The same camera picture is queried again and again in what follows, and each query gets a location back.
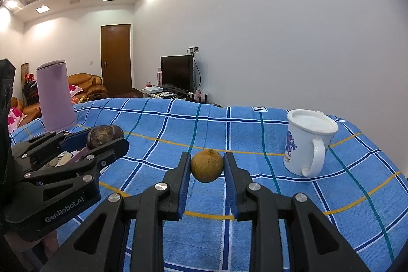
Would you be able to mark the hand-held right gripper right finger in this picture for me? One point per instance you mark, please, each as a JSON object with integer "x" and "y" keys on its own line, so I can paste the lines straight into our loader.
{"x": 231, "y": 182}

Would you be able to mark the low television stand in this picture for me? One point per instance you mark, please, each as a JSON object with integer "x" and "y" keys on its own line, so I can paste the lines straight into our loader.
{"x": 165, "y": 95}

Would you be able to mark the black television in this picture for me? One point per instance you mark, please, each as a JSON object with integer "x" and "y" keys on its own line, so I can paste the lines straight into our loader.
{"x": 177, "y": 73}

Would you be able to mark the lavender electric kettle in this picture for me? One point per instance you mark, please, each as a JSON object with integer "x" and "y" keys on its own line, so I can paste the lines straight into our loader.
{"x": 55, "y": 93}

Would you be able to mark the white wall socket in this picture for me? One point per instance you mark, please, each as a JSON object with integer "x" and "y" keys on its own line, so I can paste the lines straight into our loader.
{"x": 193, "y": 49}

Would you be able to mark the white printed mug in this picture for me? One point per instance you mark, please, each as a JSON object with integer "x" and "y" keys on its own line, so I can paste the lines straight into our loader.
{"x": 306, "y": 144}

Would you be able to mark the brown wooden door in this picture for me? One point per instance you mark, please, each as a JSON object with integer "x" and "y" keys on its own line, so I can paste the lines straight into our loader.
{"x": 116, "y": 61}

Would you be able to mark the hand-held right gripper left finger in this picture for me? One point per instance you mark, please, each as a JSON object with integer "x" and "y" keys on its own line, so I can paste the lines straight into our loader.
{"x": 185, "y": 182}

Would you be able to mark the person's left hand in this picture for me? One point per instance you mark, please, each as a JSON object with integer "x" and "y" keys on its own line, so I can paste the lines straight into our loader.
{"x": 51, "y": 243}

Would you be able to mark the blue checked tablecloth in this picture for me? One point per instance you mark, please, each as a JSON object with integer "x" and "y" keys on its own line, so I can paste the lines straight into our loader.
{"x": 287, "y": 214}

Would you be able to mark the pink flower ornament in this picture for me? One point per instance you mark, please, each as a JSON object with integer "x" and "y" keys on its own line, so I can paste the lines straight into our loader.
{"x": 199, "y": 94}

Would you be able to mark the pink floral cushion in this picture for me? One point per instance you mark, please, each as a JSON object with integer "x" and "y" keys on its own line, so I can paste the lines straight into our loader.
{"x": 16, "y": 117}

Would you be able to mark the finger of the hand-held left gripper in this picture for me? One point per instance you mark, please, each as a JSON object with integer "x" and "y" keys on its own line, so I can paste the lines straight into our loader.
{"x": 111, "y": 149}
{"x": 75, "y": 139}

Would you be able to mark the brown leather armchair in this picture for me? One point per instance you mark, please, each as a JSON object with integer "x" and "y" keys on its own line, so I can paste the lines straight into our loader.
{"x": 86, "y": 80}

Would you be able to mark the pink tin box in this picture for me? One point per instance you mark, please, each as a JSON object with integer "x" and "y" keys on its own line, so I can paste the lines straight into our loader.
{"x": 78, "y": 157}

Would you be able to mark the small tan longan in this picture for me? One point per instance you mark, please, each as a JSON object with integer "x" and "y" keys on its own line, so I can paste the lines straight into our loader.
{"x": 207, "y": 166}

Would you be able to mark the brown leather sofa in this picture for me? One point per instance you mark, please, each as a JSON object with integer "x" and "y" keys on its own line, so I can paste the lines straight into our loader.
{"x": 30, "y": 109}

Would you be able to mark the tall pink box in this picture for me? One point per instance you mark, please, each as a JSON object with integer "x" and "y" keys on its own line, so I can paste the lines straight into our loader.
{"x": 159, "y": 77}

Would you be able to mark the flat white box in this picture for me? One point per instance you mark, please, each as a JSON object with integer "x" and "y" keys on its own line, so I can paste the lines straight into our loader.
{"x": 153, "y": 89}

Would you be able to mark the dark brown passion fruit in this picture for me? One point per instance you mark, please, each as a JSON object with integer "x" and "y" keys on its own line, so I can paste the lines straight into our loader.
{"x": 103, "y": 133}

